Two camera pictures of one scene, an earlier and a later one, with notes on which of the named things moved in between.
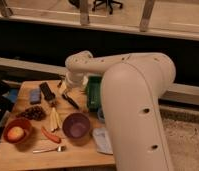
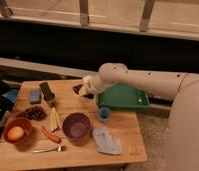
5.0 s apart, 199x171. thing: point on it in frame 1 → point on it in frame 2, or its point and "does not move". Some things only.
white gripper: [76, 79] → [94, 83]
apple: [16, 133] does not move
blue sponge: [35, 96] does not move
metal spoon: [60, 149] does not move
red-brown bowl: [17, 122] does not move
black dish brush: [70, 101] → [76, 89]
